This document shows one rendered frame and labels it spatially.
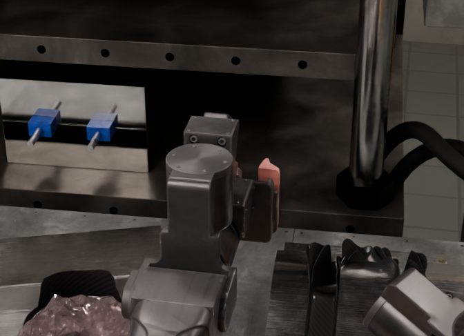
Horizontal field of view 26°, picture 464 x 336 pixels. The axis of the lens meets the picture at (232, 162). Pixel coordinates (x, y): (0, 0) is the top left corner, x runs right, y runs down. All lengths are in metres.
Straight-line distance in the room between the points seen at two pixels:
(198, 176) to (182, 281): 0.09
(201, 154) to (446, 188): 2.59
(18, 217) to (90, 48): 0.32
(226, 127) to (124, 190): 0.94
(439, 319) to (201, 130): 0.27
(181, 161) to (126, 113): 0.97
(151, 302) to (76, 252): 0.64
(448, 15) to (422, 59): 2.61
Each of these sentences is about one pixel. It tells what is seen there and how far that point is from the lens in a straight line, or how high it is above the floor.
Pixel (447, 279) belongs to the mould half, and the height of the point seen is 0.93.
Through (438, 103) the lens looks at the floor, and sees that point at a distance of 3.98.
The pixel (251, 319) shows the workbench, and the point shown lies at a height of 0.80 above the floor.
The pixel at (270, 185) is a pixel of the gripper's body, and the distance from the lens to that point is 0.94.
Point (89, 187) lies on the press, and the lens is 1.82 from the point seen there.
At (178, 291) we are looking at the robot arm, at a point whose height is 1.23.
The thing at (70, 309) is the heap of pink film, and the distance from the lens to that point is 1.35.
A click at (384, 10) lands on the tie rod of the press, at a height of 1.15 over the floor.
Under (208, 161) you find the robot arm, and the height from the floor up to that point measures 1.30.
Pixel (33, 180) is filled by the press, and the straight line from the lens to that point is 1.86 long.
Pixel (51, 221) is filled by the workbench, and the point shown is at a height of 0.80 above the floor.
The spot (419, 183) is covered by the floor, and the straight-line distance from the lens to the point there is 3.42.
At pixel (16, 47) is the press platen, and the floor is 1.02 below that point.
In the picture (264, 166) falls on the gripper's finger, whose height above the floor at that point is 1.23.
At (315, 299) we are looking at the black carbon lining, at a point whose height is 0.92.
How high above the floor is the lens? 1.71
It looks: 29 degrees down
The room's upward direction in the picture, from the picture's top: straight up
